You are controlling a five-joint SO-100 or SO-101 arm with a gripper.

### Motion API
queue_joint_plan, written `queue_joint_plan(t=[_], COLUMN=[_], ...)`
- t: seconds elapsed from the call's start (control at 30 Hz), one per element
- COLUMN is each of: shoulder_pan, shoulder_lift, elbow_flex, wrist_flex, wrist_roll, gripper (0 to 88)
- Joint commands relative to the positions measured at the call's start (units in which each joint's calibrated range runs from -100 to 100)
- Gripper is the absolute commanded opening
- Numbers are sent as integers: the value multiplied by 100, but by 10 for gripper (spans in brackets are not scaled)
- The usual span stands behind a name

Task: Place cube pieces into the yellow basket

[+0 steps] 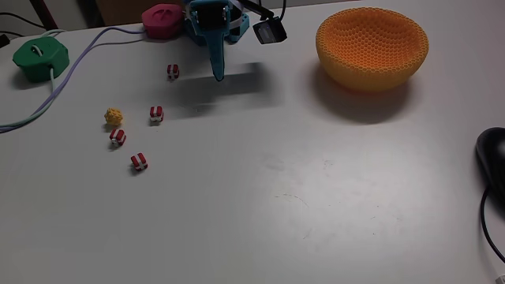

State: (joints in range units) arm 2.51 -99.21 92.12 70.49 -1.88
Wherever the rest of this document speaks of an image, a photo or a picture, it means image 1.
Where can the red white striped cube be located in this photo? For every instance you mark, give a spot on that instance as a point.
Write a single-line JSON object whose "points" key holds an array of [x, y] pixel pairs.
{"points": [[156, 113], [117, 137], [139, 161], [173, 71]]}

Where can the yellow honeycomb cube piece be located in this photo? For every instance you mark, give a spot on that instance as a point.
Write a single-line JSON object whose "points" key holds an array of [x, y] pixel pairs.
{"points": [[113, 116]]}

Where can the yellow honeycomb basket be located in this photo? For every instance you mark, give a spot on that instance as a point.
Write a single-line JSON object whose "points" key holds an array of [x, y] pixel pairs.
{"points": [[371, 51]]}

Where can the dark red pole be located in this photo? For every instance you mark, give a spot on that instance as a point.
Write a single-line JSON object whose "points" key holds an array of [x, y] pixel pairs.
{"points": [[43, 13]]}

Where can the small black box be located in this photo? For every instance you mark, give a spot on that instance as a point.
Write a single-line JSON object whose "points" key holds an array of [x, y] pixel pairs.
{"points": [[3, 40]]}

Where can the black computer mouse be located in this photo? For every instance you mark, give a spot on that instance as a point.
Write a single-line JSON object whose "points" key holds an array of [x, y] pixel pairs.
{"points": [[494, 158]]}

